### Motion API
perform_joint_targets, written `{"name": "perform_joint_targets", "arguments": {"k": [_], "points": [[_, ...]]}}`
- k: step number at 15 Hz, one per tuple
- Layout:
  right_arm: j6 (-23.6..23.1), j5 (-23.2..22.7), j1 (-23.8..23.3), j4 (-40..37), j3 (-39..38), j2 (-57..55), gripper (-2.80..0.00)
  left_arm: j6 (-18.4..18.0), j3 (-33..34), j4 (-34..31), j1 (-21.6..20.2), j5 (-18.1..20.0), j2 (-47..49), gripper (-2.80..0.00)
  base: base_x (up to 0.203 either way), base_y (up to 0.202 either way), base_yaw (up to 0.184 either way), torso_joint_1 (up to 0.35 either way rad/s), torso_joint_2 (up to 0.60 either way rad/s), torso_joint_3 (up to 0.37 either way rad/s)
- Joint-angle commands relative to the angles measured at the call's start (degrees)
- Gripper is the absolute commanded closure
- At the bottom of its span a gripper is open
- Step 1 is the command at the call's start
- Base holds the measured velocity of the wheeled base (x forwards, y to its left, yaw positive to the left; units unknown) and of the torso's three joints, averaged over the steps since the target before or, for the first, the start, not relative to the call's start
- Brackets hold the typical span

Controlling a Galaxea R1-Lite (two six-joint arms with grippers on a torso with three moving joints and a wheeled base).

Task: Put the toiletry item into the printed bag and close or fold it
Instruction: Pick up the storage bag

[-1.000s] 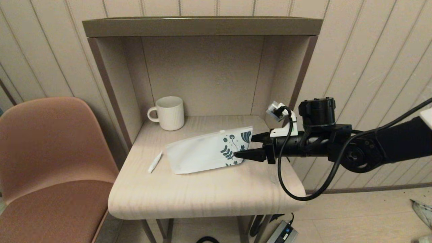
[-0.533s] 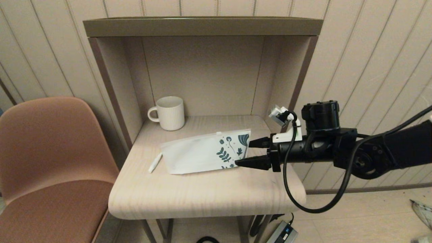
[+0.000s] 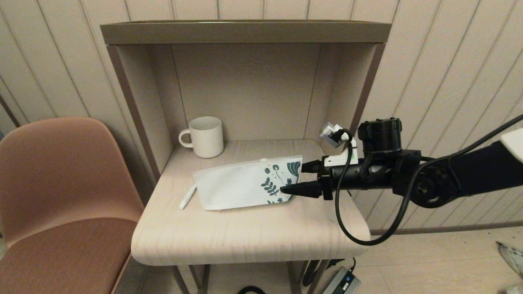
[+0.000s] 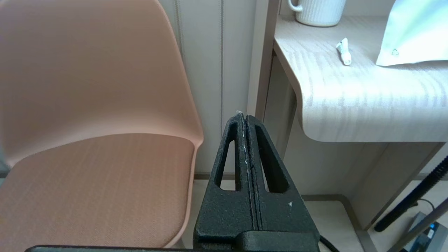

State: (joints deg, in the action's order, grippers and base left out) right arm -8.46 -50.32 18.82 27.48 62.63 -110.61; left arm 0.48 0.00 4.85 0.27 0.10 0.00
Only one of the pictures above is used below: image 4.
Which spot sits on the white ribbed ceramic mug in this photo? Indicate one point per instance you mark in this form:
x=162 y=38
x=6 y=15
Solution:
x=320 y=12

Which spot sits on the pink plastic chair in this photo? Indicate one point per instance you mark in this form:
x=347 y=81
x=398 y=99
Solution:
x=87 y=122

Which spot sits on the white floral zipper pouch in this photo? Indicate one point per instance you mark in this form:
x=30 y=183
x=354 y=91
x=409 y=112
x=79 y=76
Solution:
x=413 y=31

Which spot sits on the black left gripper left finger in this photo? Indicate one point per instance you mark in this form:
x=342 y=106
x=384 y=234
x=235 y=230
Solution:
x=224 y=210

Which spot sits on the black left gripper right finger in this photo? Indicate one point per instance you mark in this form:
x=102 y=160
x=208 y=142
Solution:
x=280 y=210

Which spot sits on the grey power adapter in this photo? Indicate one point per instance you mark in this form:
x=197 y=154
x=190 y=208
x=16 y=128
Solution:
x=435 y=238

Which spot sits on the grey metal desk frame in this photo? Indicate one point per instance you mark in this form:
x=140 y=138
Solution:
x=425 y=224

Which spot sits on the small white toothpaste tube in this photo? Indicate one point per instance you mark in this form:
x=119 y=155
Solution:
x=344 y=52

